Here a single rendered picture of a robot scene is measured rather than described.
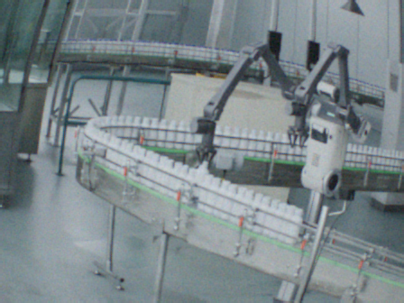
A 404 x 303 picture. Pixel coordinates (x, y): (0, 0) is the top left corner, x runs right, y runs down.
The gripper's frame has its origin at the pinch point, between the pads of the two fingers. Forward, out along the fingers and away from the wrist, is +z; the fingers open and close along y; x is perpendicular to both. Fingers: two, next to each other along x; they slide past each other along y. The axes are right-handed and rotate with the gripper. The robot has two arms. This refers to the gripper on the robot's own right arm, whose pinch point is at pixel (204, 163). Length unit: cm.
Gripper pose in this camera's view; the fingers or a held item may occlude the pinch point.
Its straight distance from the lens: 505.6
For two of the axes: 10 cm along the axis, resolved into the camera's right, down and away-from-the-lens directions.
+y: -7.7, -0.1, -6.4
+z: -1.5, 9.7, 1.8
